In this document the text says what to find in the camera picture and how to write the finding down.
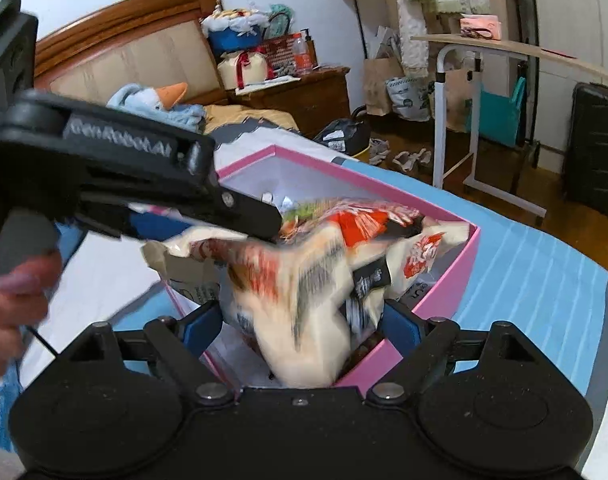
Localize red patterned bag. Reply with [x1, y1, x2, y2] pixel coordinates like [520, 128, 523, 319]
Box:
[261, 32, 305, 79]

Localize brown paper bag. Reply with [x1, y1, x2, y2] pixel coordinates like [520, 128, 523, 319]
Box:
[362, 57, 405, 116]

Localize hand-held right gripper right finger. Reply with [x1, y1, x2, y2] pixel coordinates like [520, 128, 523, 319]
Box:
[366, 300, 560, 407]

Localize wooden padded headboard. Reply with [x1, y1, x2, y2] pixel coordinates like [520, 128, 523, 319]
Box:
[34, 0, 229, 107]

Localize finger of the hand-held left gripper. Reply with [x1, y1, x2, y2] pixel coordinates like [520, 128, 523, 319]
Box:
[81, 185, 285, 247]

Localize large white noodle bag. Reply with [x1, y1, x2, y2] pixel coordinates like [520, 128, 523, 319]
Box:
[144, 197, 472, 389]

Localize blue striped bed sheet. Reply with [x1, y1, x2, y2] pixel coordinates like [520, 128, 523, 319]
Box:
[0, 125, 608, 461]

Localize blue gift basket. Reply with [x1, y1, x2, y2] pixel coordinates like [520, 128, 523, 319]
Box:
[201, 2, 270, 54]

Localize person's left hand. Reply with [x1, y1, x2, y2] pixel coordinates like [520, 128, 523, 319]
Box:
[0, 249, 64, 383]

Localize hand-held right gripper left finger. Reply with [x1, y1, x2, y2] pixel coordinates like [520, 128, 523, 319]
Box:
[34, 300, 235, 407]

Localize black plastic bag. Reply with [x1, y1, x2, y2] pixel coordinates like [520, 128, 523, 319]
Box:
[314, 117, 373, 156]

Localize beige shoe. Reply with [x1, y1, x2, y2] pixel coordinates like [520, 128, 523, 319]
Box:
[368, 137, 392, 166]
[393, 147, 433, 174]

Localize teal bag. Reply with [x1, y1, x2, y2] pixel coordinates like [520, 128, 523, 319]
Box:
[465, 77, 528, 149]

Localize pink cardboard box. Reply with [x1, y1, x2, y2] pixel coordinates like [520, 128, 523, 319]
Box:
[161, 144, 481, 391]

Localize yellow pillow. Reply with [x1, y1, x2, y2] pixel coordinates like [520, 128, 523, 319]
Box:
[204, 104, 301, 134]

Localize blue goose plush toy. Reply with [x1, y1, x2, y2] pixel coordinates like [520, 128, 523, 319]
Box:
[106, 82, 207, 134]

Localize brown wooden nightstand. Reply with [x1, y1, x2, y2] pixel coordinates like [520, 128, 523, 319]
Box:
[234, 66, 353, 137]

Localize white wardrobe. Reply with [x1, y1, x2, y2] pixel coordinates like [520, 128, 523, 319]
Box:
[528, 0, 608, 91]

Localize orange bottle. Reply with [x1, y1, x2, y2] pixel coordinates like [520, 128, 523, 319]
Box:
[291, 30, 315, 74]

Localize white papers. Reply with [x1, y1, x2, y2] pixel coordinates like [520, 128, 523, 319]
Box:
[236, 76, 301, 96]

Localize wooden rolling side table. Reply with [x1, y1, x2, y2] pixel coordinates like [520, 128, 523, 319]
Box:
[411, 34, 608, 227]

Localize pink tissue pack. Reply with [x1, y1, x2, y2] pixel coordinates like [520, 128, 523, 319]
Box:
[459, 16, 503, 40]

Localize cream gift bag red ribbon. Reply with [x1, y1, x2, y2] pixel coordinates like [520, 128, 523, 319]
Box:
[218, 50, 270, 90]

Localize black cable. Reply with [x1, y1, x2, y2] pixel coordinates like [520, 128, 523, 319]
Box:
[24, 326, 60, 359]

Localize black suitcase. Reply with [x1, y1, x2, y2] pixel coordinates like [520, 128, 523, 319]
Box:
[561, 82, 608, 219]

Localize white grey plastic bag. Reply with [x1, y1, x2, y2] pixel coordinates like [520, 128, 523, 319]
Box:
[386, 76, 433, 122]

